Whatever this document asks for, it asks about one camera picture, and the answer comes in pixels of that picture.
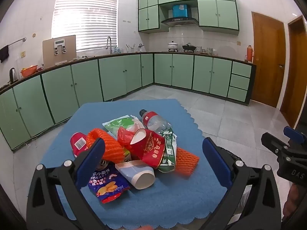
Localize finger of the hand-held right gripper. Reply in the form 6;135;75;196
261;132;292;158
283;126;307;147

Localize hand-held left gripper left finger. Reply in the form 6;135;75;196
26;138;107;230

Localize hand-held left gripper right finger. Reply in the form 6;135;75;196
202;137;282;230

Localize blue biscuit bag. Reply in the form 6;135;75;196
87;164;131;204

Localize blue and white paper cup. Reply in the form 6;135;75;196
115;160;155;190

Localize person's right hand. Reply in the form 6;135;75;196
282;184;300;221

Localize orange foam fruit net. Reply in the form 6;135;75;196
176;148;200;179
86;128;126;165

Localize red snack packet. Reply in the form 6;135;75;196
70;132;88;158

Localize green yellow packet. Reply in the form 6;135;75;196
120;149;132;163

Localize red plastic bag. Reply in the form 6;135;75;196
117;126;138;149

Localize green and white pouch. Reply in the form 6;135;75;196
102;115;136;135

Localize flattened milk carton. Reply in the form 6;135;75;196
157;127;178;173

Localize blue scalloped table cloth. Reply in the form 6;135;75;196
40;99;229;229

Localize red paper bowl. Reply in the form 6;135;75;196
131;129;166;170

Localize brown wooden door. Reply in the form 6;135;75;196
279;16;307;128
251;11;287;108

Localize red label plastic bottle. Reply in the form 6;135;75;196
139;109;173;134

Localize green base cabinets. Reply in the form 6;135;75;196
0;52;257;150

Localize red thermos flask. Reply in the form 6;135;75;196
246;44;254;62

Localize orange plastic basin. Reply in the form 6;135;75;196
20;65;39;78

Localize wooden board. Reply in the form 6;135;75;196
42;35;77;69

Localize steel electric kettle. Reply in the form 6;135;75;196
9;67;19;82

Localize white window blind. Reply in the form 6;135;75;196
51;0;119;52

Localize dark hanging towel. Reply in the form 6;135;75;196
0;45;9;63

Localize black range hood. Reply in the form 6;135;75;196
160;17;199;28

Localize blue box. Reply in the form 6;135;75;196
172;4;189;18

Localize steel towel rail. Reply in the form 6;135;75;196
0;37;27;51

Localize green wall cabinets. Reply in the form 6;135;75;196
138;0;240;35

